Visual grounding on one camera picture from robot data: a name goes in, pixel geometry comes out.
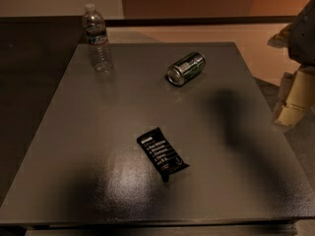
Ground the green metal drink can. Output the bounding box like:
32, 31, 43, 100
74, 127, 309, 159
166, 52, 206, 87

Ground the black snack bar wrapper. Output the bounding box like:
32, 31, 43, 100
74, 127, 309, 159
137, 128, 188, 182

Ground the clear plastic water bottle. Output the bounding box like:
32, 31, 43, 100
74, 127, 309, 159
82, 4, 113, 73

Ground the tan taped gripper finger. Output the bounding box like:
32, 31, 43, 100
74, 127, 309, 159
268, 24, 292, 48
274, 65, 315, 127

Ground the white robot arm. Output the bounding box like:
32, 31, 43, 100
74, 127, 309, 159
268, 0, 315, 129

